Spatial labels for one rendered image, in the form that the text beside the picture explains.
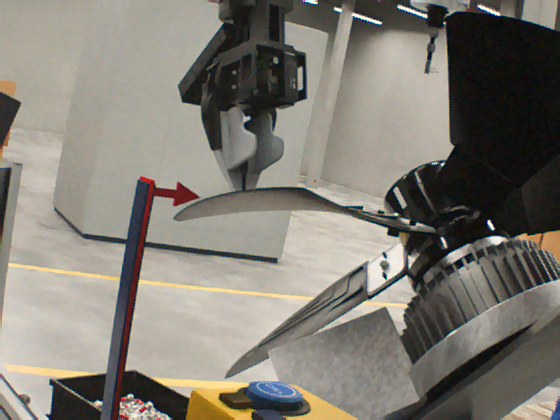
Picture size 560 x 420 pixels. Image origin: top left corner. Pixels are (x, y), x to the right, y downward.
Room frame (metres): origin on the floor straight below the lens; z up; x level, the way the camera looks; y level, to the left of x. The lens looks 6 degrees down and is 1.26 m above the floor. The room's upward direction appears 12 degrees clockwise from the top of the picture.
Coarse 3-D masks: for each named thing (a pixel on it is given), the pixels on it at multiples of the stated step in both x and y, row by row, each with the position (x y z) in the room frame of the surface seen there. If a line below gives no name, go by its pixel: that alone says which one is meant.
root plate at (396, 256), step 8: (392, 248) 1.09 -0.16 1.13; (400, 248) 1.07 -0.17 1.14; (392, 256) 1.06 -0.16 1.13; (400, 256) 1.05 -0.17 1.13; (368, 264) 1.09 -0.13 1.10; (376, 264) 1.08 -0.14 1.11; (392, 264) 1.04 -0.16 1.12; (400, 264) 1.03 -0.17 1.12; (368, 272) 1.07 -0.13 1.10; (376, 272) 1.06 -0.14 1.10; (392, 272) 1.02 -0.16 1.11; (400, 272) 1.01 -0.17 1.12; (368, 280) 1.05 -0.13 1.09; (376, 280) 1.04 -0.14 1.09; (384, 280) 1.02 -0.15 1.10; (392, 280) 1.01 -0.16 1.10; (368, 288) 1.03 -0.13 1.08; (376, 288) 1.02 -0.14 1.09
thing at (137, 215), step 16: (144, 192) 0.73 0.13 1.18; (144, 208) 0.73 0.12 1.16; (128, 240) 0.74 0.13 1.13; (128, 256) 0.74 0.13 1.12; (128, 272) 0.74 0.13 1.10; (128, 288) 0.73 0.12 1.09; (128, 304) 0.73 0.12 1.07; (112, 336) 0.75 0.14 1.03; (112, 352) 0.74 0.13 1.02; (112, 368) 0.74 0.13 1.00; (112, 384) 0.74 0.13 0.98; (112, 400) 0.73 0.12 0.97; (112, 416) 0.73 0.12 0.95
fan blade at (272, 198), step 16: (240, 192) 0.78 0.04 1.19; (256, 192) 0.77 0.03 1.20; (272, 192) 0.76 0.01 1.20; (288, 192) 0.75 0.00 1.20; (304, 192) 0.75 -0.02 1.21; (192, 208) 0.86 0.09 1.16; (208, 208) 0.87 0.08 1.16; (224, 208) 0.88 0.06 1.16; (240, 208) 0.89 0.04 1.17; (256, 208) 0.89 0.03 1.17; (272, 208) 0.89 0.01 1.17; (288, 208) 0.89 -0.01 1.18; (304, 208) 0.86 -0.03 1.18; (320, 208) 0.82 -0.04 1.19; (336, 208) 0.80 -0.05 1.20; (352, 208) 0.93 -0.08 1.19; (400, 224) 0.90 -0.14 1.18
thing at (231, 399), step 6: (222, 396) 0.52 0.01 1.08; (228, 396) 0.52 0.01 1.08; (234, 396) 0.52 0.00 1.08; (240, 396) 0.52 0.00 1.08; (246, 396) 0.52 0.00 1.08; (222, 402) 0.52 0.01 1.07; (228, 402) 0.51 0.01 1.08; (234, 402) 0.51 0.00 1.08; (240, 402) 0.51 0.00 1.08; (246, 402) 0.52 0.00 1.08; (252, 402) 0.52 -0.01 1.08; (234, 408) 0.51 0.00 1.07
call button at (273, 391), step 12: (252, 384) 0.54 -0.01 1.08; (264, 384) 0.55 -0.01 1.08; (276, 384) 0.55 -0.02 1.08; (252, 396) 0.53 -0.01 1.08; (264, 396) 0.53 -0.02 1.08; (276, 396) 0.53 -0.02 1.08; (288, 396) 0.53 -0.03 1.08; (300, 396) 0.54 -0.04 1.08; (276, 408) 0.52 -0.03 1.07; (288, 408) 0.53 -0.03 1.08
